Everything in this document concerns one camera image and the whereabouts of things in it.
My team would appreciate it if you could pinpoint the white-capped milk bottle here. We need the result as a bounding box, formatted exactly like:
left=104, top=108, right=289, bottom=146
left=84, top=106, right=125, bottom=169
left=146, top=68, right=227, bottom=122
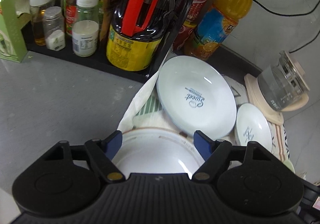
left=72, top=0, right=99, bottom=57

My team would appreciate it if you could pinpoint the black shelf rack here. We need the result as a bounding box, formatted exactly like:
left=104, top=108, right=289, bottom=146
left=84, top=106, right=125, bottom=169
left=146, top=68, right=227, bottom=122
left=22, top=0, right=192, bottom=82

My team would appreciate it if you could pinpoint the glass kettle with cream lid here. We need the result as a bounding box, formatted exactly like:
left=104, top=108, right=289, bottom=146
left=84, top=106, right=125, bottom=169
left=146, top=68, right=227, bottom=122
left=258, top=51, right=310, bottom=112

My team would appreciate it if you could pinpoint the orange juice bottle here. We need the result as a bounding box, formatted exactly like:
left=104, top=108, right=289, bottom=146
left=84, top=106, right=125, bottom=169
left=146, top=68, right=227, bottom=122
left=183, top=0, right=253, bottom=61

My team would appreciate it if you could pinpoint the large soy sauce bottle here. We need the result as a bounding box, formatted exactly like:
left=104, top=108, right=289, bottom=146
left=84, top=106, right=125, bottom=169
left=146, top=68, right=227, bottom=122
left=106, top=0, right=175, bottom=72

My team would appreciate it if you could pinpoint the small glass spice jar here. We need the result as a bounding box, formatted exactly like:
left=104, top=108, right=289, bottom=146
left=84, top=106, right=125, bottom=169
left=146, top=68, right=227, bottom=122
left=42, top=6, right=66, bottom=51

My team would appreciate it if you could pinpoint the white plate with brown rim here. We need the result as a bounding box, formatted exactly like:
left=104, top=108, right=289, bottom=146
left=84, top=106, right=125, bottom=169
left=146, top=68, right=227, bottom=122
left=112, top=128, right=204, bottom=178

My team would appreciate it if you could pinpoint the red drink can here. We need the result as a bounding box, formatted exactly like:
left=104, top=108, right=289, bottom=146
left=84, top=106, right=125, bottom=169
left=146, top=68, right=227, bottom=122
left=172, top=0, right=207, bottom=52

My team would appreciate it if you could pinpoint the green cardboard box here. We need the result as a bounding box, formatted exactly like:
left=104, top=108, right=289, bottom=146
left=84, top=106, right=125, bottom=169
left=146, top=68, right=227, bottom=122
left=0, top=0, right=31, bottom=63

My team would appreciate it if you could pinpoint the patterned table cloth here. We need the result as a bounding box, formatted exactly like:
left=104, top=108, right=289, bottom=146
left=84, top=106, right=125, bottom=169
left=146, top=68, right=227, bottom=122
left=117, top=69, right=291, bottom=165

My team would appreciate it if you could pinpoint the cream kettle base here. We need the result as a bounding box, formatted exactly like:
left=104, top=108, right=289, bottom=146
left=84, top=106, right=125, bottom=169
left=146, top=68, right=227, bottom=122
left=244, top=74, right=309, bottom=125

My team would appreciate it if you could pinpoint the white plate with Sweet print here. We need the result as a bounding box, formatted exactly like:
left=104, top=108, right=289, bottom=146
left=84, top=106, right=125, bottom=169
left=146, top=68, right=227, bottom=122
left=156, top=56, right=236, bottom=140

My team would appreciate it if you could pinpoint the small white plate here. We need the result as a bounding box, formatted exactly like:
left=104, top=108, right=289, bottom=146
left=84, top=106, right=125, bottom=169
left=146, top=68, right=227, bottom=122
left=234, top=103, right=272, bottom=152

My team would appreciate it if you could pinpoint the black power cable with plug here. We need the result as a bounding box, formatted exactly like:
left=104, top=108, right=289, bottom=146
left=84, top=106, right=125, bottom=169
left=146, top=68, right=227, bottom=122
left=252, top=0, right=320, bottom=18

